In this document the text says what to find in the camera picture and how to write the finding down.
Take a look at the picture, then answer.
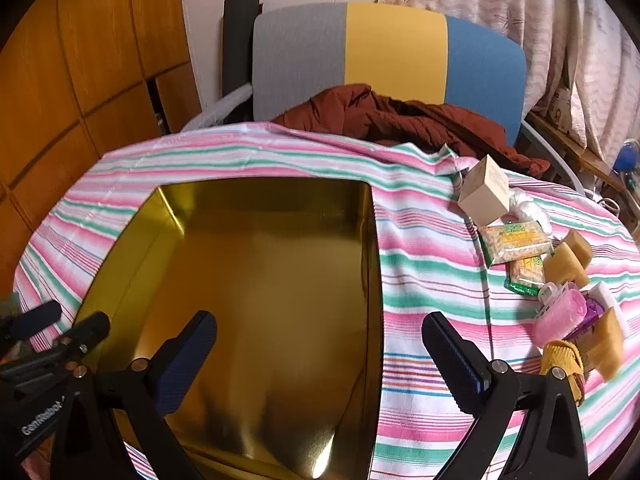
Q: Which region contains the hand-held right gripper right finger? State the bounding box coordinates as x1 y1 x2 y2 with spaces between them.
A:
421 311 591 480

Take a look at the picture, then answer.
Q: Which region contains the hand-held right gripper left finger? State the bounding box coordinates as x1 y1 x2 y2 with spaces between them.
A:
50 310 218 480

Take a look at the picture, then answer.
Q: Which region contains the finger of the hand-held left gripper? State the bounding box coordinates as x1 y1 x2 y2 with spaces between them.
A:
0 311 112 397
0 301 63 341

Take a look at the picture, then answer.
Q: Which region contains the round yellow snack packet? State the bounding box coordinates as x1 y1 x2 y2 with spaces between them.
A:
540 340 587 406

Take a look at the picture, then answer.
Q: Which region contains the small green cracker packet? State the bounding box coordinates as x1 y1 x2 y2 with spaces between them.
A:
504 254 548 297

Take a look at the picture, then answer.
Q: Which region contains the pink hair roller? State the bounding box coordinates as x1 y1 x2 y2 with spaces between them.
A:
532 287 587 348

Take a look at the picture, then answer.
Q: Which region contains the gold tin box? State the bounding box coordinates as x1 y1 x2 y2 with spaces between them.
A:
74 177 385 480

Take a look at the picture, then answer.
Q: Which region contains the large green cracker packet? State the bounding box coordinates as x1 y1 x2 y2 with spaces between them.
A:
478 220 553 267

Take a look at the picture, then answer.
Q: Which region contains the tan sponge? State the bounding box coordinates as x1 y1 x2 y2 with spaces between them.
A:
565 230 593 267
587 307 626 381
542 242 591 288

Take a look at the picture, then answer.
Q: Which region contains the purple plastic item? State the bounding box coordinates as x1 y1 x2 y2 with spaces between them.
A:
575 297 608 341

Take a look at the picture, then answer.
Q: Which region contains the white sponge block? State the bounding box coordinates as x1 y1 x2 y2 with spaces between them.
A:
587 281 631 336

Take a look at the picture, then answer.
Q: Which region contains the beige cardboard box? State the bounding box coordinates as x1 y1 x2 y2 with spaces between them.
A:
457 156 511 226

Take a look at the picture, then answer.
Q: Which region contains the pink green striped tablecloth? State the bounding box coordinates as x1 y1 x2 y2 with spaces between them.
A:
14 121 640 480

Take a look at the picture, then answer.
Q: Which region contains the wooden side table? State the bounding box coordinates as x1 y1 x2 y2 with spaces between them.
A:
525 110 640 201

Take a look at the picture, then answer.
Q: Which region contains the wooden cabinet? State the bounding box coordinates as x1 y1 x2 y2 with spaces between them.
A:
0 0 206 301

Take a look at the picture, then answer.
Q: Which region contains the brown padded jacket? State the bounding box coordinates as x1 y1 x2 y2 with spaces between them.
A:
270 83 551 178

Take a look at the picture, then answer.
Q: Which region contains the blue round object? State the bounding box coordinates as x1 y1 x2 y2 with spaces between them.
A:
612 140 640 173

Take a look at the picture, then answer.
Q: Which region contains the printed cardboard box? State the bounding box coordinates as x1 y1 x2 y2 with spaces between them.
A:
547 55 586 136

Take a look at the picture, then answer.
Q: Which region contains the black rolled mat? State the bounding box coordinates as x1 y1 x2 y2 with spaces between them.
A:
222 0 263 106

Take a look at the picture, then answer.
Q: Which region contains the grey yellow blue chair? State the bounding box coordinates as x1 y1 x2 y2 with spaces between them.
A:
251 2 586 196

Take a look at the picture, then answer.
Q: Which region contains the white cable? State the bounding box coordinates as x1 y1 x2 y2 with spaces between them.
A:
585 187 623 216

